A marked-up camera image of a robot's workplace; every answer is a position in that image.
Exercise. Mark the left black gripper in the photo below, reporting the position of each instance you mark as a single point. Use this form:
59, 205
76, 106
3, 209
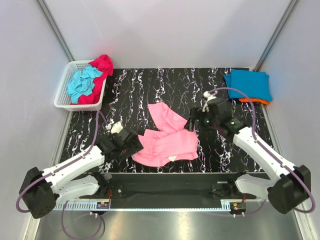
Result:
130, 144

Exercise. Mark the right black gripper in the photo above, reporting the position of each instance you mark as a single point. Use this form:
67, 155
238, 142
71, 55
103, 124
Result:
198, 119

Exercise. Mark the pink t shirt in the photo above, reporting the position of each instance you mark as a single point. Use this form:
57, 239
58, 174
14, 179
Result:
170, 142

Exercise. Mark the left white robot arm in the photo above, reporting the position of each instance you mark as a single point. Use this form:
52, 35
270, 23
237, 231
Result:
76, 167

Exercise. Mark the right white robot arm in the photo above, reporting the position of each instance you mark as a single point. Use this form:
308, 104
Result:
274, 165

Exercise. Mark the folded orange t shirt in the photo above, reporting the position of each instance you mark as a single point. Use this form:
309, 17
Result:
254, 100

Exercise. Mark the folded teal t shirt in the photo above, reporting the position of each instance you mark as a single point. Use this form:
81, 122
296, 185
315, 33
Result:
254, 84

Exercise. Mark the white plastic basket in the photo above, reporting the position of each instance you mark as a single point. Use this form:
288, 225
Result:
63, 100

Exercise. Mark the light blue t shirt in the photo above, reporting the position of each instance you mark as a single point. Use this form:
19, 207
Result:
82, 83

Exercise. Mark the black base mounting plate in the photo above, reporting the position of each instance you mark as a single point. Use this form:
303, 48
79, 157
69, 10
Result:
122, 190

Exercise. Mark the red t shirt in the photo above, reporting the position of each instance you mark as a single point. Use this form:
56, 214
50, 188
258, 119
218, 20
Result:
104, 64

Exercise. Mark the aluminium frame rail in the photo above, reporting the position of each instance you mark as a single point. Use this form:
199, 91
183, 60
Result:
283, 192

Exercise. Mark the white slotted cable duct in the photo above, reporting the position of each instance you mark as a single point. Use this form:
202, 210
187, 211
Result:
99, 206

